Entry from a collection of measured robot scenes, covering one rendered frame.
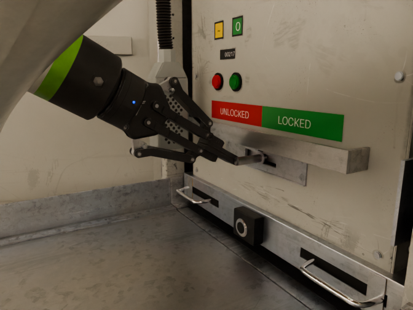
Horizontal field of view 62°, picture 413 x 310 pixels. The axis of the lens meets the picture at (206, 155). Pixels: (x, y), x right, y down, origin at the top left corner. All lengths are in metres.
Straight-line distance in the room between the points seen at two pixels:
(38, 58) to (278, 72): 0.42
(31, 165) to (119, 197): 0.25
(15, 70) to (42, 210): 0.59
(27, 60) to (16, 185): 0.79
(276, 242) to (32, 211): 0.47
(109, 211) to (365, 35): 0.60
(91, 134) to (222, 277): 0.50
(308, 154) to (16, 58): 0.36
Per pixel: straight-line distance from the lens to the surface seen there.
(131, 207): 0.81
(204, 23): 0.74
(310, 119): 0.51
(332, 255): 0.51
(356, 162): 0.43
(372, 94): 0.45
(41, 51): 0.17
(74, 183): 0.93
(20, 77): 0.20
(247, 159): 0.56
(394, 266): 0.47
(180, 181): 0.84
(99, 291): 0.56
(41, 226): 0.78
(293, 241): 0.55
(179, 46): 0.83
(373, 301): 0.47
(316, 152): 0.45
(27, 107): 0.92
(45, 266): 0.65
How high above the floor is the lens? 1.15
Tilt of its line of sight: 13 degrees down
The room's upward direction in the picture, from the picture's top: straight up
